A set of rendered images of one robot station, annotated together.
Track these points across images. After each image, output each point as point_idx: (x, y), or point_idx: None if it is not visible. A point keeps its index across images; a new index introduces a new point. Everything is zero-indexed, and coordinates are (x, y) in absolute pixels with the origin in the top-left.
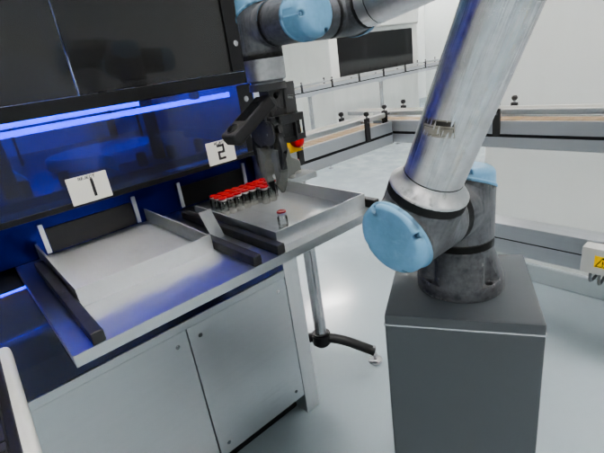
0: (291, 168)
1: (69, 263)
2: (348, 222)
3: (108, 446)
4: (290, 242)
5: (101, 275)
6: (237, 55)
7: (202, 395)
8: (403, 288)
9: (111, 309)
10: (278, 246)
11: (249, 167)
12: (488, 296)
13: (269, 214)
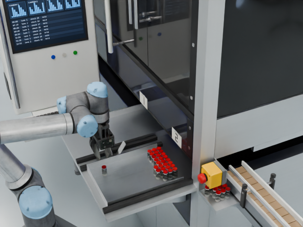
0: (97, 155)
1: (131, 115)
2: (94, 197)
3: None
4: (89, 174)
5: (109, 124)
6: (191, 104)
7: (155, 214)
8: (56, 220)
9: None
10: (79, 166)
11: None
12: None
13: (134, 173)
